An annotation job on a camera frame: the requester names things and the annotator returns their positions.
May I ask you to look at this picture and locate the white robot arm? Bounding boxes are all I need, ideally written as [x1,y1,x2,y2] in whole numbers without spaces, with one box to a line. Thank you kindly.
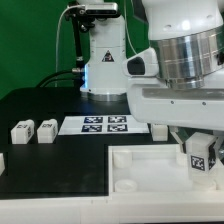
[80,0,224,131]

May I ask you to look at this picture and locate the black cables at base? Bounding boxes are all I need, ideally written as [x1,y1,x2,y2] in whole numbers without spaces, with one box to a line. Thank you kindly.
[35,69,86,88]

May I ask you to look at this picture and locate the black camera on stand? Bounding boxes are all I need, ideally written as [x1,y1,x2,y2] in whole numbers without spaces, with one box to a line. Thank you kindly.
[65,2,120,33]

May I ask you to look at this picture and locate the white obstacle fence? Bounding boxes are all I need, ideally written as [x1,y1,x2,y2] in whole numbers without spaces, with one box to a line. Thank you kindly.
[0,153,5,176]

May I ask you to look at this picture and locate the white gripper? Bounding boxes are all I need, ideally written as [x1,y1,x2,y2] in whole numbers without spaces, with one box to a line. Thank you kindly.
[127,83,224,156]

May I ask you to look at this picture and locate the white square table top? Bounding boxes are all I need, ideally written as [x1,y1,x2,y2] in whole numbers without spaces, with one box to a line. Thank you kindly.
[109,144,224,195]

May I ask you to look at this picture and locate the grey cable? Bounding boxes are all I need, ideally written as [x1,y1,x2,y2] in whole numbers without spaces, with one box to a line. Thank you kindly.
[54,4,84,88]

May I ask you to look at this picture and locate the white sheet with markers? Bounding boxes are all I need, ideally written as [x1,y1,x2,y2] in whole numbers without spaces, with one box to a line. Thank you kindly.
[59,115,149,135]

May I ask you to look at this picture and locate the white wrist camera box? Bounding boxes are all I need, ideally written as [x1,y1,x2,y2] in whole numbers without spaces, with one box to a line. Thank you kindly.
[122,47,159,77]

